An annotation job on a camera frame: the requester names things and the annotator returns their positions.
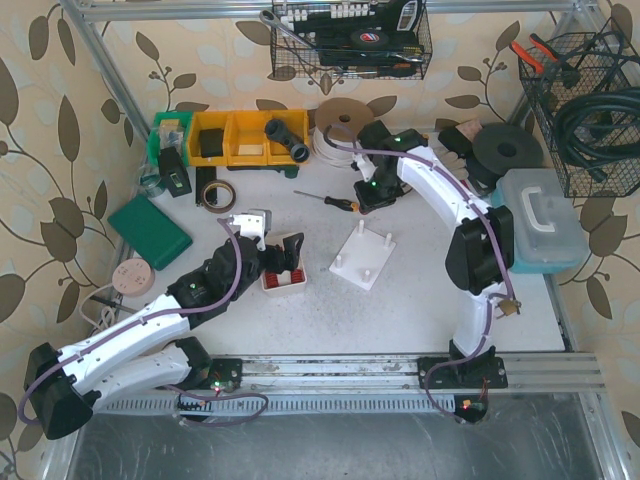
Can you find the white spring tray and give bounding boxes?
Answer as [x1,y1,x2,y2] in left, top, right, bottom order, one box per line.
[261,233,307,297]

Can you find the large red spring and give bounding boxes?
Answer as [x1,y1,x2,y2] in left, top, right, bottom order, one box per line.
[265,272,279,289]
[290,269,305,284]

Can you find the black orange screwdriver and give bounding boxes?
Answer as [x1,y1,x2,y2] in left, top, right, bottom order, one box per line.
[293,190,359,213]

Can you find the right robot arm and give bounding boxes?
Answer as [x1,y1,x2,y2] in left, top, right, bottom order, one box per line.
[354,121,519,388]

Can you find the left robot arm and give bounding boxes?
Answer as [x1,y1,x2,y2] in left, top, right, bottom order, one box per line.
[18,233,304,440]

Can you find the large red spring in tray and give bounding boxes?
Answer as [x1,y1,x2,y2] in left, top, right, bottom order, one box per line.
[290,269,305,284]

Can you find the brown packing tape roll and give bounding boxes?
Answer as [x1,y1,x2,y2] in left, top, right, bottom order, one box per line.
[200,180,237,214]

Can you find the beige work glove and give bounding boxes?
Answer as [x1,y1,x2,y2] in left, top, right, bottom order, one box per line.
[434,147,469,181]

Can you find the black brush block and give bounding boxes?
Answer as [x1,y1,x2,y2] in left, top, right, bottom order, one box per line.
[438,119,483,157]

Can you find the green sanding block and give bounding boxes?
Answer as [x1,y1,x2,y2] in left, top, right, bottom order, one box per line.
[108,194,193,271]

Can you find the grey pipe fitting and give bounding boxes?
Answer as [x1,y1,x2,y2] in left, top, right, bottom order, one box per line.
[264,118,310,164]

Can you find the yellow storage bin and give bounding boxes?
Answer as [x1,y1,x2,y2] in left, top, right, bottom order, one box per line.
[186,109,310,167]

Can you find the black device with label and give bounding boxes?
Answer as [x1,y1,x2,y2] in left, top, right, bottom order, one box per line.
[158,147,192,198]

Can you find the black spool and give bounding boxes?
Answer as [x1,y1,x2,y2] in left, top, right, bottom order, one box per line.
[466,123,544,189]

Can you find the round beige power socket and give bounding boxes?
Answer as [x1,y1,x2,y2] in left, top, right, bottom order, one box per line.
[111,257,155,297]

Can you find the small glass jar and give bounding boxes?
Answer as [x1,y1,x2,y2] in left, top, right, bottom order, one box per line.
[138,166,165,198]

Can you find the green storage bin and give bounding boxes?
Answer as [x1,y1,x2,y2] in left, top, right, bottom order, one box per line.
[146,112,193,166]

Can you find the clear teal toolbox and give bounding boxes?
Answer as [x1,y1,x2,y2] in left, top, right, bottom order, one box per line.
[491,168,589,274]

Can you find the white peg base plate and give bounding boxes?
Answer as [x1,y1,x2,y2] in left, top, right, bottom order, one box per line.
[329,220,396,291]

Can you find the white cable spool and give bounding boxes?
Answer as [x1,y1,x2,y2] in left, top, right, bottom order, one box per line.
[311,97,375,169]

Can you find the wire basket with tools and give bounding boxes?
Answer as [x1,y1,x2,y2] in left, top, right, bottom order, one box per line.
[259,1,432,84]

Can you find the orange handled pliers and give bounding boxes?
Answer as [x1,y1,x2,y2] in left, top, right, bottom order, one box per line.
[509,33,559,75]

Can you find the wire basket with cables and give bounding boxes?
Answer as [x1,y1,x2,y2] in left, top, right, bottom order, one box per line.
[518,30,639,198]

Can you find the coiled black cable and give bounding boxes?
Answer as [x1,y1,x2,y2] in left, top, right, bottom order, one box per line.
[553,87,640,169]

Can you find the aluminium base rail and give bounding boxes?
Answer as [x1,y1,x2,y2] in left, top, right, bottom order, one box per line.
[63,352,607,396]

